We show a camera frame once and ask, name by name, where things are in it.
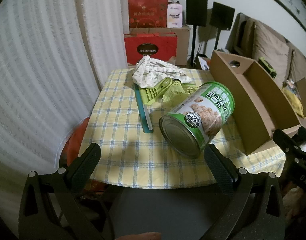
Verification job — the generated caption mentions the tan sofa cushion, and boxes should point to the tan sofa cushion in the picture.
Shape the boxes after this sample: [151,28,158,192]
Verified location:
[288,46,306,87]
[252,21,291,73]

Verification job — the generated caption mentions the red gift bag oval label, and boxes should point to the red gift bag oval label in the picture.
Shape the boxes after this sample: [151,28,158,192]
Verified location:
[124,29,178,67]

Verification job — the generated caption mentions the green black tool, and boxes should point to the green black tool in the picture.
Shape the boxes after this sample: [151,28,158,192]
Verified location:
[258,57,277,78]

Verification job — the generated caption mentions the curved cardboard box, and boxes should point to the curved cardboard box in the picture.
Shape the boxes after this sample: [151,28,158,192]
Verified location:
[209,50,302,155]

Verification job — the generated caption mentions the white curtain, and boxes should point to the white curtain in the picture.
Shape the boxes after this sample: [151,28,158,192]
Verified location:
[0,0,130,188]

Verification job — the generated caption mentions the green plastic shuttlecock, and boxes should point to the green plastic shuttlecock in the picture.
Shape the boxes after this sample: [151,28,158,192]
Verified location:
[182,84,201,97]
[168,79,188,103]
[139,77,173,105]

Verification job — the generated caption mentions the yellow blue checked tablecloth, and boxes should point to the yellow blue checked tablecloth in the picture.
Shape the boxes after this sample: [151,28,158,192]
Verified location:
[89,67,286,189]

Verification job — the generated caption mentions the person's left hand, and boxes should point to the person's left hand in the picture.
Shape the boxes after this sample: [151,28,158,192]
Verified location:
[115,232,162,240]

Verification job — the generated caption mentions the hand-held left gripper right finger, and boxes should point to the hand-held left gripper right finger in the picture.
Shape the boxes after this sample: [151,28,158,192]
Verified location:
[204,144,286,240]

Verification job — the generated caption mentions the white pink packet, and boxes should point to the white pink packet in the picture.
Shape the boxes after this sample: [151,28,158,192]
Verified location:
[167,3,183,28]

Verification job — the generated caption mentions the blue white ruler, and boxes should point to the blue white ruler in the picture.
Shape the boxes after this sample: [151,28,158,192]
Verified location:
[134,84,155,133]

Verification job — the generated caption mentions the white floral cloth bag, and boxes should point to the white floral cloth bag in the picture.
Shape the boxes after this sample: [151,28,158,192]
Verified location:
[132,56,193,89]

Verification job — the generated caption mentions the green labelled tin can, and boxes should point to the green labelled tin can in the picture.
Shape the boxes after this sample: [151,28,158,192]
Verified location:
[159,81,235,158]

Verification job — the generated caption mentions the white papers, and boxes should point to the white papers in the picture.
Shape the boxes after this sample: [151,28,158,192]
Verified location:
[197,52,211,70]

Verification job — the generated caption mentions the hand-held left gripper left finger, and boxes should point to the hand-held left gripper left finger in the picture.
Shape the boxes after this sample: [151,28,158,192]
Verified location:
[18,142,115,240]

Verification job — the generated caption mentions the black speaker on stand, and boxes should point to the black speaker on stand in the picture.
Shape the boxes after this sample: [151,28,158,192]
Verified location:
[209,2,235,53]
[185,0,208,68]

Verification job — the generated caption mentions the dark framed sofa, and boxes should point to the dark framed sofa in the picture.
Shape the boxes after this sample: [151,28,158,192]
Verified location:
[225,12,306,120]

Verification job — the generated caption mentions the yellow cloth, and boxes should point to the yellow cloth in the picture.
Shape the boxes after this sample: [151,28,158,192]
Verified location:
[284,87,305,117]

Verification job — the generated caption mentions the red gift bag gold pattern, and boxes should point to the red gift bag gold pattern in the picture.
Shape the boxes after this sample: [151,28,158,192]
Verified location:
[128,0,168,29]

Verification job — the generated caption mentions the small cardboard box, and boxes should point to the small cardboard box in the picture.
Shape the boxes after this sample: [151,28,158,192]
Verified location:
[283,77,306,118]

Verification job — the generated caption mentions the large brown cardboard carton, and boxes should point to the large brown cardboard carton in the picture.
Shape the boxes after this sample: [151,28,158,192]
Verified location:
[130,25,191,67]

